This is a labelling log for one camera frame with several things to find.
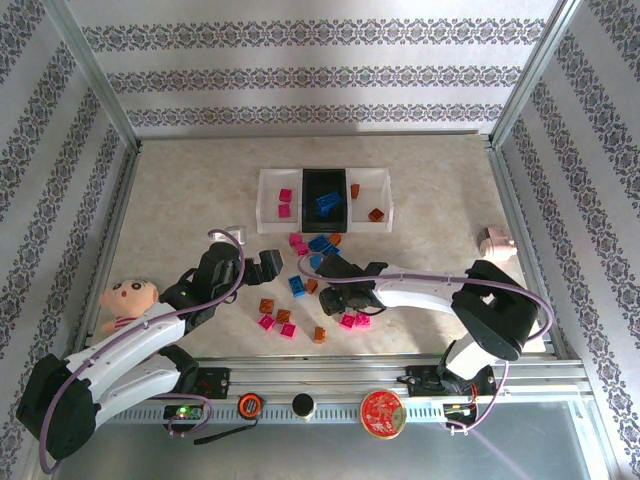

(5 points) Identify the perforated metal cable duct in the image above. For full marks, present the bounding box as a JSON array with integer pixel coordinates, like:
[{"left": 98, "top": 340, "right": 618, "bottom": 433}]
[{"left": 107, "top": 402, "right": 591, "bottom": 426}]

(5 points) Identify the grey metal panel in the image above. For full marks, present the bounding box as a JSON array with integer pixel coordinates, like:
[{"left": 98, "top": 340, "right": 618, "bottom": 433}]
[{"left": 54, "top": 423, "right": 621, "bottom": 480}]

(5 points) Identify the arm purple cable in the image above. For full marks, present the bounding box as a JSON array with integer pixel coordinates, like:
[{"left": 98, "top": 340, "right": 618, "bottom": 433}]
[
  {"left": 296, "top": 252, "right": 556, "bottom": 436},
  {"left": 37, "top": 227, "right": 249, "bottom": 475}
]

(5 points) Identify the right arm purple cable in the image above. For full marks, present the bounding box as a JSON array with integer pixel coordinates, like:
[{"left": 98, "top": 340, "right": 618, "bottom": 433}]
[{"left": 296, "top": 252, "right": 556, "bottom": 436}]

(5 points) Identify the plush doll pink striped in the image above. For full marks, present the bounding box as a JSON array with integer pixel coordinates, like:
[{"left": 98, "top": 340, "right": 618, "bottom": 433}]
[{"left": 98, "top": 278, "right": 161, "bottom": 335}]

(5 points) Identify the aluminium side rail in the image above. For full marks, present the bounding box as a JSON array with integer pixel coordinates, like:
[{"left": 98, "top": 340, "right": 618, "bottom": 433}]
[
  {"left": 69, "top": 142, "right": 146, "bottom": 359},
  {"left": 484, "top": 142, "right": 571, "bottom": 361}
]

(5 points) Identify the aluminium frame post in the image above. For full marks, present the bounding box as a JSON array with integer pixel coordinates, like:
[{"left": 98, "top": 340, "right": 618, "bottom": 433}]
[
  {"left": 487, "top": 0, "right": 586, "bottom": 151},
  {"left": 42, "top": 0, "right": 146, "bottom": 151}
]

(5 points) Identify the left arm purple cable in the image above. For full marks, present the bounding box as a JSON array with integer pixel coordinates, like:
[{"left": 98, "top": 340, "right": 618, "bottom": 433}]
[{"left": 37, "top": 227, "right": 249, "bottom": 475}]

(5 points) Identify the circuit board green light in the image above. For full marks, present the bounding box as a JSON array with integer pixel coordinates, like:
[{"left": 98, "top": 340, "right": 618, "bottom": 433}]
[{"left": 163, "top": 403, "right": 206, "bottom": 422}]

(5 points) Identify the wide aluminium extrusion rail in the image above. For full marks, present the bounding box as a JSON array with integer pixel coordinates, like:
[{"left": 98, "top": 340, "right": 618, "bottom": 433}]
[{"left": 69, "top": 352, "right": 599, "bottom": 404}]

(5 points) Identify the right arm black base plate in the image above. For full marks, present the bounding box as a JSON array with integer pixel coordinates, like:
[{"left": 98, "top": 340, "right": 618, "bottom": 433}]
[{"left": 405, "top": 364, "right": 496, "bottom": 399}]

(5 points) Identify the small pink white toy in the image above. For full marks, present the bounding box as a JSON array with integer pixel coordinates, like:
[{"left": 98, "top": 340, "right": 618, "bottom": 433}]
[{"left": 474, "top": 224, "right": 520, "bottom": 265}]

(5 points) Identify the orange black tape measure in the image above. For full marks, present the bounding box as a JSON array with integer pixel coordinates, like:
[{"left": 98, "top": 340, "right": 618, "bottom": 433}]
[{"left": 192, "top": 392, "right": 265, "bottom": 447}]

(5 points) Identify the red gold round tin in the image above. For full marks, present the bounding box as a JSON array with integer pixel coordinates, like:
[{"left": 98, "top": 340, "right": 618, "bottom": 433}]
[{"left": 358, "top": 388, "right": 407, "bottom": 441}]

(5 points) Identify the white plastic bin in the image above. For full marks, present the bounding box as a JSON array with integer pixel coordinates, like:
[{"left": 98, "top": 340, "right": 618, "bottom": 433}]
[
  {"left": 345, "top": 167, "right": 395, "bottom": 235},
  {"left": 255, "top": 167, "right": 305, "bottom": 235}
]

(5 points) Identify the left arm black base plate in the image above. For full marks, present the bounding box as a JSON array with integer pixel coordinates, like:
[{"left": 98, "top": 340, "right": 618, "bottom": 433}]
[{"left": 189, "top": 367, "right": 231, "bottom": 401}]

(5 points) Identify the black plastic bin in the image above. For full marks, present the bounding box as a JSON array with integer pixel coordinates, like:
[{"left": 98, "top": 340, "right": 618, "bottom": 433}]
[{"left": 301, "top": 167, "right": 350, "bottom": 235}]

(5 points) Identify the black round knob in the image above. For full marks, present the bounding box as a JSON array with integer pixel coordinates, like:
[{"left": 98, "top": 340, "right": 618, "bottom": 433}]
[{"left": 291, "top": 392, "right": 316, "bottom": 422}]

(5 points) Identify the thin metal rail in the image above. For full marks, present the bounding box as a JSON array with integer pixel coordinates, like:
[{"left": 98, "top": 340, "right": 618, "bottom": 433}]
[{"left": 137, "top": 128, "right": 494, "bottom": 141}]

